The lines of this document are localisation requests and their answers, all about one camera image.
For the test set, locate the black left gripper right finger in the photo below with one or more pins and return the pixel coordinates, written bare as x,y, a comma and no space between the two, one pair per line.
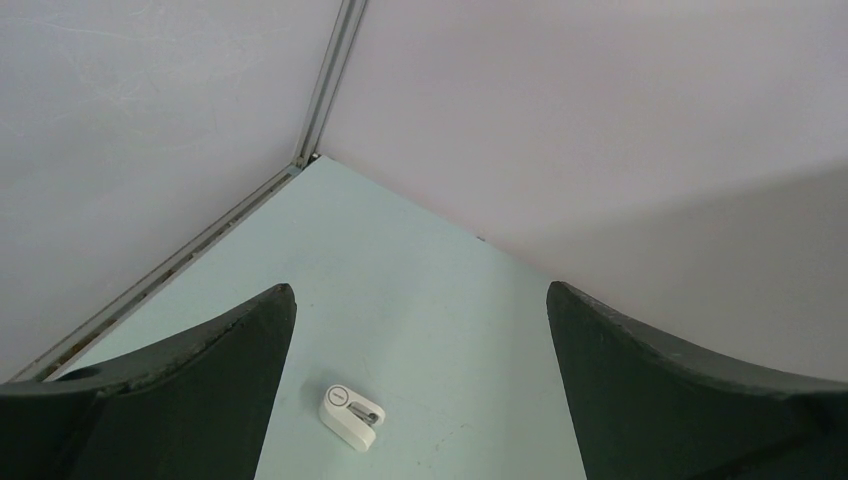
646,404

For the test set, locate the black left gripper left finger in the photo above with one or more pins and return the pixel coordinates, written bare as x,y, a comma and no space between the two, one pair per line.
195,405

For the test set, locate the white staple remover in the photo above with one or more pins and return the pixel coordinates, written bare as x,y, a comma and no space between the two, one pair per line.
351,416

